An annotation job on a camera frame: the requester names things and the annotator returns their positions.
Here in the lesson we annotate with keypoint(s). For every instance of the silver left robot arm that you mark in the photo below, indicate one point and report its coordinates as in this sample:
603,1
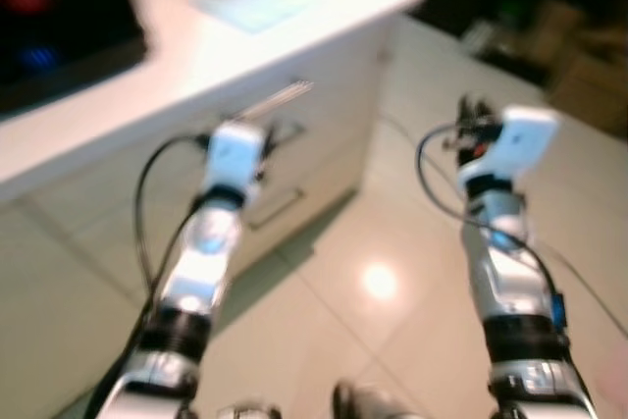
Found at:
196,272

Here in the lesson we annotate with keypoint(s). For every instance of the pale green mat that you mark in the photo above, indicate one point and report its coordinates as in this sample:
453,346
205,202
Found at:
255,4

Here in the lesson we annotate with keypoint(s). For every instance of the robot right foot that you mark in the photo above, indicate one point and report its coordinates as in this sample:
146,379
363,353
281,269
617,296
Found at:
363,404

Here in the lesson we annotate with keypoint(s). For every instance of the white island cabinet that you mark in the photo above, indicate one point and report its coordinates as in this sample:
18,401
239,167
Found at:
334,76

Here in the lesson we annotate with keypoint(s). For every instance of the brown cardboard box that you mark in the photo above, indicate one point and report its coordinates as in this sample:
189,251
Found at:
589,85

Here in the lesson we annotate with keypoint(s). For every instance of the black glass cooktop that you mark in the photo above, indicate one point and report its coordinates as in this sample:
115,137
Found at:
59,36

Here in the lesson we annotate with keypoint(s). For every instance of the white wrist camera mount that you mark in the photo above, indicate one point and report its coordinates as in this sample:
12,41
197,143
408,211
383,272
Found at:
520,139
234,156

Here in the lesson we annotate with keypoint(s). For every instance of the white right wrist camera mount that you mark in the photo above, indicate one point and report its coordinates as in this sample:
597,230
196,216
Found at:
520,139

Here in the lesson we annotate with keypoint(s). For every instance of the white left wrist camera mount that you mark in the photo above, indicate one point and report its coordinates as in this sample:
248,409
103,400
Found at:
234,156

